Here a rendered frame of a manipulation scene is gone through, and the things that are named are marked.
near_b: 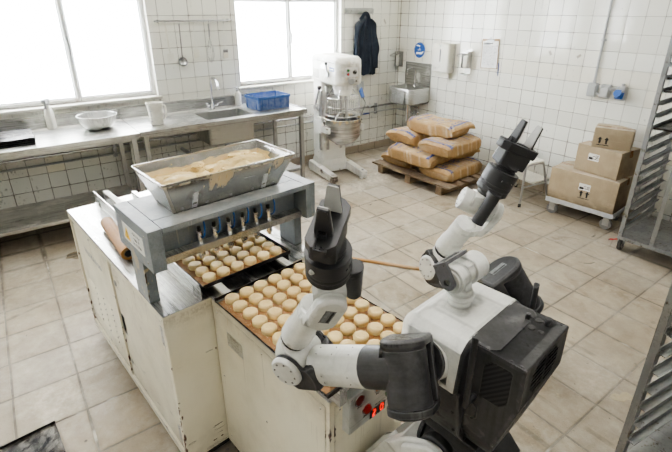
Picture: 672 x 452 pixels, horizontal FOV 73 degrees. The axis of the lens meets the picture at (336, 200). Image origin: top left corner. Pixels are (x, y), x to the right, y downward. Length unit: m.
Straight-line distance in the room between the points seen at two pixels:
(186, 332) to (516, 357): 1.25
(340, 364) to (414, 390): 0.17
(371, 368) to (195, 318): 1.02
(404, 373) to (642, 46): 4.31
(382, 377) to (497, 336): 0.26
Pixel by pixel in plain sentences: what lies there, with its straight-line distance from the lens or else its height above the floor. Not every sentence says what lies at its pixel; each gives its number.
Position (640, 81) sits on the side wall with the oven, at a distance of 4.95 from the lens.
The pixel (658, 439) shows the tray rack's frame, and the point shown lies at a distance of 2.62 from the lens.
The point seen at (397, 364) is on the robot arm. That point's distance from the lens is 0.94.
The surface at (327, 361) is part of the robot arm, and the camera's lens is 1.05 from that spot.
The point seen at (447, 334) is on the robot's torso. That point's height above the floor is 1.23.
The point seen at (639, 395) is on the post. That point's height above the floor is 0.46.
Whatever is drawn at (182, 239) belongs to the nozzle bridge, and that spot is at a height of 1.07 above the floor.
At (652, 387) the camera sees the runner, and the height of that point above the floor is 0.50.
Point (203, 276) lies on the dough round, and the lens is 1.83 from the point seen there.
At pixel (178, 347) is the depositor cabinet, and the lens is 1.90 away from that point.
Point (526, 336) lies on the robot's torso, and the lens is 1.07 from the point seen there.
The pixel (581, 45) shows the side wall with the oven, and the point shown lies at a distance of 5.16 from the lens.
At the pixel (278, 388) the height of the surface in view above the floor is 0.71.
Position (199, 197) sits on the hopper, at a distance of 1.74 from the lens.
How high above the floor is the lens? 1.86
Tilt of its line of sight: 23 degrees down
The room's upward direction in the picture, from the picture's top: straight up
